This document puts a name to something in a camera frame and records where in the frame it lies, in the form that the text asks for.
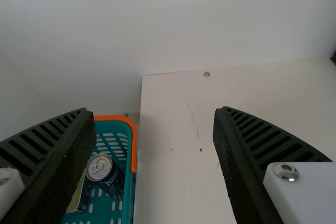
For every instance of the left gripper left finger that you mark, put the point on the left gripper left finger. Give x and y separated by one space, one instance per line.
47 166

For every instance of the rectangular tin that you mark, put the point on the rectangular tin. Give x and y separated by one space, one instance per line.
77 197

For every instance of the teal shopping basket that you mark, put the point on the teal shopping basket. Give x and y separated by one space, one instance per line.
123 134

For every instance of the can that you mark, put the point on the can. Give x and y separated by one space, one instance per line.
98 167

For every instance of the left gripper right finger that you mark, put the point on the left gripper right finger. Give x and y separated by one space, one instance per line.
244 161

